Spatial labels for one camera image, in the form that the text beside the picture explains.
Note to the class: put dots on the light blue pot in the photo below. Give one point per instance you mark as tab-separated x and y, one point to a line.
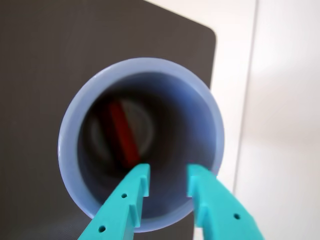
200	112

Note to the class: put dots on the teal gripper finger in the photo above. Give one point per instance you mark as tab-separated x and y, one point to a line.
112	212
220	212

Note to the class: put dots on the orange wooden block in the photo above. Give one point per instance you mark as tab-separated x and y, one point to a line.
123	132

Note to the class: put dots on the dark grey textured mat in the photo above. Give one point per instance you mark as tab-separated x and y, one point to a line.
50	62

